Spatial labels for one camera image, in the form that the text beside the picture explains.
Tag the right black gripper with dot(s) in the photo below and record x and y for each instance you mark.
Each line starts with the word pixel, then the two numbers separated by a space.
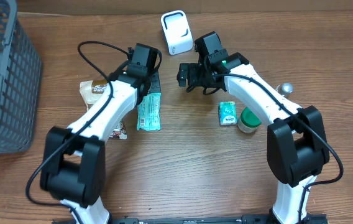
pixel 196 81

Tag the teal wet wipes pack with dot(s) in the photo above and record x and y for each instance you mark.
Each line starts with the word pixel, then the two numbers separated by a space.
pixel 148 118

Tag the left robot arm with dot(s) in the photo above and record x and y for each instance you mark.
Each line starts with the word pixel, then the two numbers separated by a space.
pixel 73 169

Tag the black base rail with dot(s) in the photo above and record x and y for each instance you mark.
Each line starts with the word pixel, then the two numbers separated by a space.
pixel 182 221

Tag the brown snack pouch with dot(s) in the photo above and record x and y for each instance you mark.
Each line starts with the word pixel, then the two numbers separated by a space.
pixel 90 92

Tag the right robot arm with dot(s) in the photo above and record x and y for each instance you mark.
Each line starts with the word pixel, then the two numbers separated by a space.
pixel 295 154

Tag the small teal tissue pack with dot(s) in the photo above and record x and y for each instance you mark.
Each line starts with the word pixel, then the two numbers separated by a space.
pixel 227 113

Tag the grey plastic mesh basket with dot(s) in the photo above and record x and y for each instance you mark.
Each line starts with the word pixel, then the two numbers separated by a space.
pixel 20 79

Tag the green lid seasoning jar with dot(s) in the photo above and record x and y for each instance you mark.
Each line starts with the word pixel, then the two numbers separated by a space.
pixel 248 122

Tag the yellow oil bottle grey cap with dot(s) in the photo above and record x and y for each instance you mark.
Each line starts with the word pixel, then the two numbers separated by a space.
pixel 285 89

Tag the white barcode scanner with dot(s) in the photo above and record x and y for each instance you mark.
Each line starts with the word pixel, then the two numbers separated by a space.
pixel 177 32

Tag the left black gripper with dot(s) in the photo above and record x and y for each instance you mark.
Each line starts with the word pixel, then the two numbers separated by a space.
pixel 155 83

